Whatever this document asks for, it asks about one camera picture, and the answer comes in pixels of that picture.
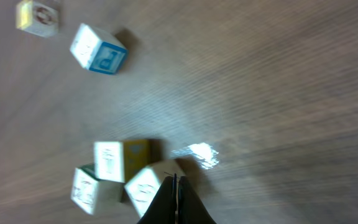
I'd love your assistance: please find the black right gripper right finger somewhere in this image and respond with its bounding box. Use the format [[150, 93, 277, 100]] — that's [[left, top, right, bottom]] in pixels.
[[178, 176, 216, 224]]

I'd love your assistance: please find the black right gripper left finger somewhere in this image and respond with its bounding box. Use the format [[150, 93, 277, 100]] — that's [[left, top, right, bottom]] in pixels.
[[137, 175, 177, 224]]

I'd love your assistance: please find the bird picture red block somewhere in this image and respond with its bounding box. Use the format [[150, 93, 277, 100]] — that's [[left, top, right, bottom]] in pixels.
[[124, 159, 185, 218]]

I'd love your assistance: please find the number four wooden block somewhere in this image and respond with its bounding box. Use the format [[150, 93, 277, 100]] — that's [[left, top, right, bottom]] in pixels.
[[94, 139, 150, 183]]

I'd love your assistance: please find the cat picture red block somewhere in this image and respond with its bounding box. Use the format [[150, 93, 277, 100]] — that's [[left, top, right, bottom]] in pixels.
[[71, 164, 123, 215]]

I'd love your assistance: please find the ball picture blue block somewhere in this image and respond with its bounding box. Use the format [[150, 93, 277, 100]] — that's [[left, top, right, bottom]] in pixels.
[[70, 23, 127, 75]]

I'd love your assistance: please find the yellow top letter block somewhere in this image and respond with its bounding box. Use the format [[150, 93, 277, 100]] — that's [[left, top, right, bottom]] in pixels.
[[16, 0, 59, 38]]

